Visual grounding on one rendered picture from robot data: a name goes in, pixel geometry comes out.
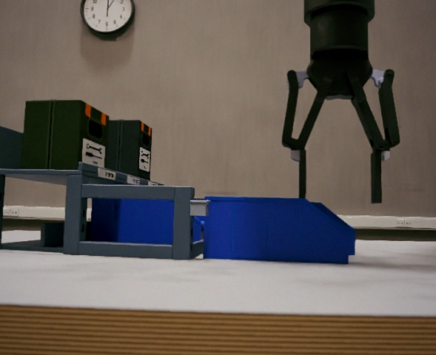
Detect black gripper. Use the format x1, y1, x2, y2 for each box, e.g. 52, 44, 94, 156
281, 9, 400, 204

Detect grey metal shelf rack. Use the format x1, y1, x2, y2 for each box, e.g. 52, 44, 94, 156
0, 126, 210, 260

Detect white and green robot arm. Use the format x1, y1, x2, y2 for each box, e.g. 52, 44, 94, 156
303, 0, 375, 27

